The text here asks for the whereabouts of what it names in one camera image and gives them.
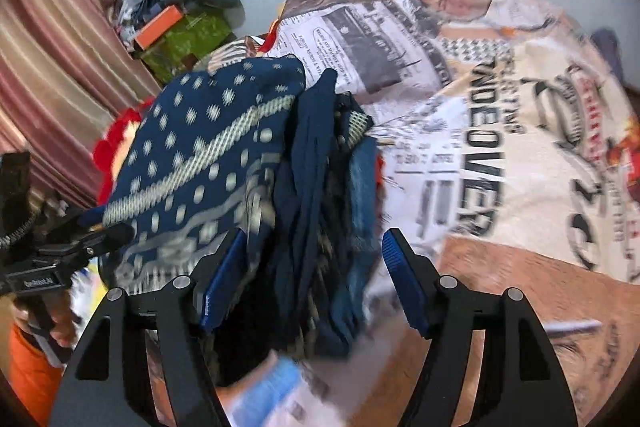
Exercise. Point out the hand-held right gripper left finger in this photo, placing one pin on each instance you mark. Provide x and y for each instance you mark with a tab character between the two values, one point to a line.
222	277

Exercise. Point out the green patterned box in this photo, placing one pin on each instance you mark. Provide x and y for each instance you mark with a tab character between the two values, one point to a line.
195	37

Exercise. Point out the striped pink curtain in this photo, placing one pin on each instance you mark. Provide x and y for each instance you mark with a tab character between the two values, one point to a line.
50	57

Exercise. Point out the red garment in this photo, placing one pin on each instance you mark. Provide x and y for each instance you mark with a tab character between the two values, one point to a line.
112	142

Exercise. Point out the printed blanket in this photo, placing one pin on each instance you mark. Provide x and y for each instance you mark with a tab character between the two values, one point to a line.
500	107

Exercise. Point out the orange box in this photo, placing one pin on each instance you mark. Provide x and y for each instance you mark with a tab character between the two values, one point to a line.
157	27

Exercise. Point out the person's left forearm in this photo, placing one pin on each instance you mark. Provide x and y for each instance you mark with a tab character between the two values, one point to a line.
30	372

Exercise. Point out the grey blue backpack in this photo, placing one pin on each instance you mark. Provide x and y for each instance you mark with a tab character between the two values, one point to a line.
607	49

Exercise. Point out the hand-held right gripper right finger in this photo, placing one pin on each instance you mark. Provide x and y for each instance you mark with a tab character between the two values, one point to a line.
405	282

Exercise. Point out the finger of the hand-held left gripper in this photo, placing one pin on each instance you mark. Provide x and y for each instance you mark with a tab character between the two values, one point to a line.
75	219
100	239

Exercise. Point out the navy patterned hoodie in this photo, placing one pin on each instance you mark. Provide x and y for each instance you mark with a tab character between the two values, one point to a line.
200	147

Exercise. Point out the person's left hand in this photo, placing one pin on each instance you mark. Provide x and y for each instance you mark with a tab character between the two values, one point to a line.
62	322

